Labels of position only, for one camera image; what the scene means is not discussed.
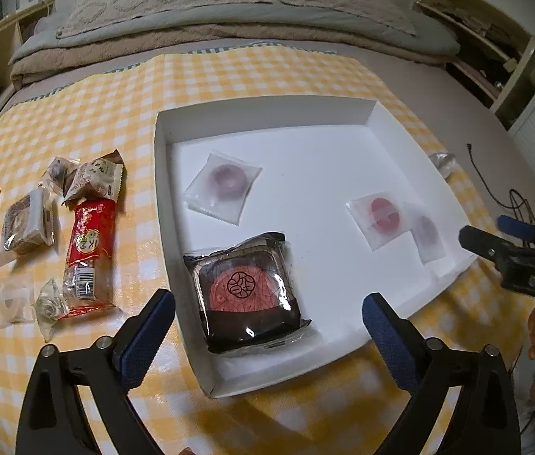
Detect clear purple ring cookie packet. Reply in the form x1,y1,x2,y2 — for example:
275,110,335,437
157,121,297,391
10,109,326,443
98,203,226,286
183,152,262,226

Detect green clear candy packet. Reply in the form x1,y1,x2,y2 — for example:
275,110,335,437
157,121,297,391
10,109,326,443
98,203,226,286
33,278,67,343

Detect clear beige ring cookie packet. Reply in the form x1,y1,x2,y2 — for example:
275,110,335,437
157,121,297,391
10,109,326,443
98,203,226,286
0,279,34,329

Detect red long snack packet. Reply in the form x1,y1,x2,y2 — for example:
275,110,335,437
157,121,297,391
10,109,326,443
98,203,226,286
63,198,116,319

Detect small clear dark candy packet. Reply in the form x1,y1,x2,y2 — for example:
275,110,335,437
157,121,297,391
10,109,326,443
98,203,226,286
39,156,79,196

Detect black cable on bed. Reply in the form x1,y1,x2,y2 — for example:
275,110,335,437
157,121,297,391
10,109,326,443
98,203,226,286
466,143,535,238

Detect grey blue duvet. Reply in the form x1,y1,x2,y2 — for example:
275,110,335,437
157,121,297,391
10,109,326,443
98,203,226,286
11,3,460,62

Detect beige folded blanket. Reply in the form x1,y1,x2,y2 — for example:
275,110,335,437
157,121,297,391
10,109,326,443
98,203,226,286
10,24,460,89

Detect brown snack packet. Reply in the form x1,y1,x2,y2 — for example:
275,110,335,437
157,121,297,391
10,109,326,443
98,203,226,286
101,149,124,201

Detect dark red mooncake packet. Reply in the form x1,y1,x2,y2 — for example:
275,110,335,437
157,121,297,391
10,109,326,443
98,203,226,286
183,231,312,355

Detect clear pink ring cookie packet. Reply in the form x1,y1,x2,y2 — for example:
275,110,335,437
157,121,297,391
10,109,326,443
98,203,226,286
347,192,410,251

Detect white wall shelf niche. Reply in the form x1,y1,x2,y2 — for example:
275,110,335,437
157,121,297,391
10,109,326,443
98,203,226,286
413,0,535,129

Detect white cardboard tray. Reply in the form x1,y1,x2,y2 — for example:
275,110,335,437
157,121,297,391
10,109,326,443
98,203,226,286
154,96,474,399

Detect white boxed mooncake packet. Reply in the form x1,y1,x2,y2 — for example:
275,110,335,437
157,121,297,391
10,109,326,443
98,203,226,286
0,187,55,267

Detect white seaweed snack packet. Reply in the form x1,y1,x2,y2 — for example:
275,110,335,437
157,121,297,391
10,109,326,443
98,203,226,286
63,158,124,203

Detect crumpled clear plastic wrapper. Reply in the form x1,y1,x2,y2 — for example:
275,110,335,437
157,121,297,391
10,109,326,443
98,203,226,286
429,152,457,180

